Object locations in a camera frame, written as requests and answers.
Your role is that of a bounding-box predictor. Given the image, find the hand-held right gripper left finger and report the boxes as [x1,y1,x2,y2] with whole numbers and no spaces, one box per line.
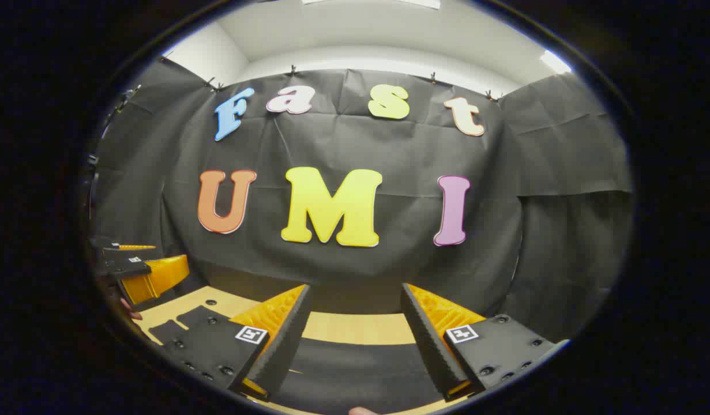
[160,284,314,401]

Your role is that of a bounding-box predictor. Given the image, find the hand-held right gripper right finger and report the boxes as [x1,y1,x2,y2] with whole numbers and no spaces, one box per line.
[401,282,558,403]

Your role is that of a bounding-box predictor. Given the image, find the dark grey jeans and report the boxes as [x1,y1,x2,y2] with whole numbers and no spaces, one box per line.
[149,305,448,414]

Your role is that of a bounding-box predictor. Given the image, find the black backdrop cloth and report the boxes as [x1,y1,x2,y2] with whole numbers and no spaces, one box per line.
[89,58,635,346]

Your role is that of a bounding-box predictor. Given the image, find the ceiling light panel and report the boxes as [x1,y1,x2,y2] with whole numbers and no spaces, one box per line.
[302,0,442,10]
[539,50,573,75]

